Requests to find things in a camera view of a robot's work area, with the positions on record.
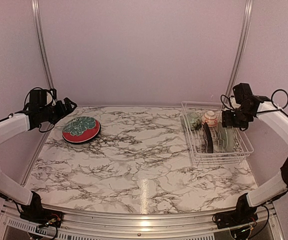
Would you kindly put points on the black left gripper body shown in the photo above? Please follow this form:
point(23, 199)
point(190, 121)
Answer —
point(52, 115)

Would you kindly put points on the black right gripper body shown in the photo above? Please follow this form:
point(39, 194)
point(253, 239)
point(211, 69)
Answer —
point(239, 119)

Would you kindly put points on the red green leaf plate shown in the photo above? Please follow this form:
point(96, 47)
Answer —
point(79, 125)

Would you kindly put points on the black rimmed cream plate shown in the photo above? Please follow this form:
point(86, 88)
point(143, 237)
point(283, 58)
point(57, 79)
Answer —
point(86, 137)

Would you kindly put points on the pale green flower plate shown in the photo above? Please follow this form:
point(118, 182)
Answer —
point(224, 139)

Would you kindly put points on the dark red flower plate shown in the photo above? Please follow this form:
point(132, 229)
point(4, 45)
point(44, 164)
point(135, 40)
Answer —
point(208, 138)

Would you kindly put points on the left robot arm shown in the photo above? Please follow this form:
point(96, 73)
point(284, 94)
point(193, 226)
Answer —
point(14, 131)

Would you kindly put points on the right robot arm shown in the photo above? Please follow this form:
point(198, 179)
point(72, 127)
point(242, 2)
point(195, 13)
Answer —
point(244, 108)

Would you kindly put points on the pale green flower bowl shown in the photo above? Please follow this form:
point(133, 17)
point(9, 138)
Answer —
point(193, 121)

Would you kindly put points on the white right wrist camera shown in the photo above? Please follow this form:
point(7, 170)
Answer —
point(232, 102)

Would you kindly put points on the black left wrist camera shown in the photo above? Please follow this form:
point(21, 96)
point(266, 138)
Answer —
point(37, 96)

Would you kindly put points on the white wire dish rack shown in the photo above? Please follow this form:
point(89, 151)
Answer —
point(196, 142)

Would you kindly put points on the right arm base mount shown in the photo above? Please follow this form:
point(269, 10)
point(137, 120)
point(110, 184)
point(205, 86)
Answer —
point(242, 214)

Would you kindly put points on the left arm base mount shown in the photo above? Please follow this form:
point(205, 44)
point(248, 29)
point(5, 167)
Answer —
point(44, 217)

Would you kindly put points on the aluminium left corner post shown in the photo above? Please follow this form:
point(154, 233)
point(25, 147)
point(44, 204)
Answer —
point(41, 42)

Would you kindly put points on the aluminium corner post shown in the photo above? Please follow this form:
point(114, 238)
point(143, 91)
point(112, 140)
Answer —
point(41, 42)
point(241, 45)

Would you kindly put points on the aluminium front frame rail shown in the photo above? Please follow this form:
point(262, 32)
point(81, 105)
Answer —
point(90, 225)

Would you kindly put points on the aluminium right corner post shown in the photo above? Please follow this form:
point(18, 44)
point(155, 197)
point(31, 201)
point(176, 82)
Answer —
point(241, 45)

